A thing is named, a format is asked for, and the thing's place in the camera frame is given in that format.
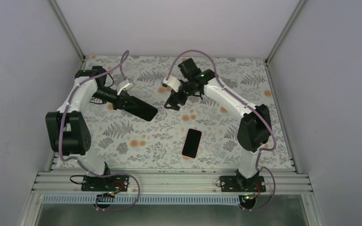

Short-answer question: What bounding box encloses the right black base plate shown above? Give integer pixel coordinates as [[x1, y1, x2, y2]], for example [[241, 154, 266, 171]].
[[219, 176, 266, 193]]

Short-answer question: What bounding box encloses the aluminium mounting rail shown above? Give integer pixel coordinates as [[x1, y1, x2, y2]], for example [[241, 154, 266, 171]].
[[32, 168, 313, 195]]

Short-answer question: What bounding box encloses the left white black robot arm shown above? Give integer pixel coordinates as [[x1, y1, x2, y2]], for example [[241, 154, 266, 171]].
[[45, 66, 133, 191]]

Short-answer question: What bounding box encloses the slotted grey cable duct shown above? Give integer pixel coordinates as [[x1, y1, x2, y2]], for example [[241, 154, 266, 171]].
[[42, 194, 240, 205]]

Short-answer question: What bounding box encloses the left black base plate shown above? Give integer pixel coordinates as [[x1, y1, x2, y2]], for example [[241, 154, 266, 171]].
[[81, 175, 129, 192]]

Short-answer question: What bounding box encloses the purple cable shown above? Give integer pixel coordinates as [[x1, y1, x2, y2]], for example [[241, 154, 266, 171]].
[[58, 49, 141, 211], [167, 49, 277, 213]]

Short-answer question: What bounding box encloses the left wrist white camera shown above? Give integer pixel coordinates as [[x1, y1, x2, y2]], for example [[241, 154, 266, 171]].
[[116, 79, 134, 95]]

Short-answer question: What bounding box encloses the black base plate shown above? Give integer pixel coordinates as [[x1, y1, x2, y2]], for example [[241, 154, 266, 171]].
[[219, 176, 266, 193], [81, 175, 129, 192]]

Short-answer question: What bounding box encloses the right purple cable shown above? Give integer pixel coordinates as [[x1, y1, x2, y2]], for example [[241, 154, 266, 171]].
[[167, 49, 277, 213]]

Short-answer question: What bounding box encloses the floral patterned table mat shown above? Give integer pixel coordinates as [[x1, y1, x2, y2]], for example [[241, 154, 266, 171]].
[[83, 56, 292, 169]]

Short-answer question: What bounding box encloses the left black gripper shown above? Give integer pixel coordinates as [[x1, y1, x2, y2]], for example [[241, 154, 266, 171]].
[[93, 86, 138, 111]]

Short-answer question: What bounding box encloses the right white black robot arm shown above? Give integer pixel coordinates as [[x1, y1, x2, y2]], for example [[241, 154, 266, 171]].
[[162, 58, 275, 192]]

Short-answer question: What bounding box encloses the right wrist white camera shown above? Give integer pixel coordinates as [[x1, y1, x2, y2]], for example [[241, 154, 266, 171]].
[[162, 75, 181, 92]]

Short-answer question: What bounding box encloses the wrist white camera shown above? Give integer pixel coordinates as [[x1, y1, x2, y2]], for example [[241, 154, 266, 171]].
[[162, 75, 181, 92], [116, 79, 134, 95]]

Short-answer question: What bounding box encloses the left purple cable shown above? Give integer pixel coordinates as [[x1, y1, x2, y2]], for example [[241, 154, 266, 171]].
[[58, 49, 141, 211]]

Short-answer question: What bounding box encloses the black phone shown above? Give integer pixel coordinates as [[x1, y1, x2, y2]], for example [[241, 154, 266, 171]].
[[123, 96, 158, 121]]

